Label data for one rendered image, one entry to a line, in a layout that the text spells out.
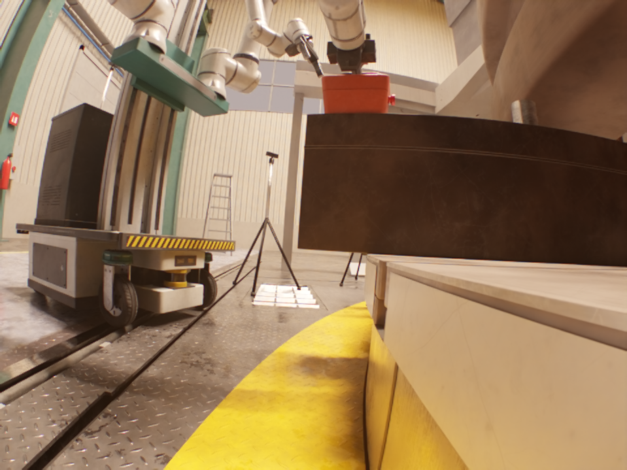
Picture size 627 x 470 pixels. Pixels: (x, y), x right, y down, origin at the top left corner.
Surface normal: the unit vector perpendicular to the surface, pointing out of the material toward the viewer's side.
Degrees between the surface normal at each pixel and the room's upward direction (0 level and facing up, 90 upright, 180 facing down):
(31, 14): 90
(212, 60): 90
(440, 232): 90
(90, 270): 90
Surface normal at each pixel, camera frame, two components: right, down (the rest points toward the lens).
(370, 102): -0.25, 0.07
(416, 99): 0.10, -0.03
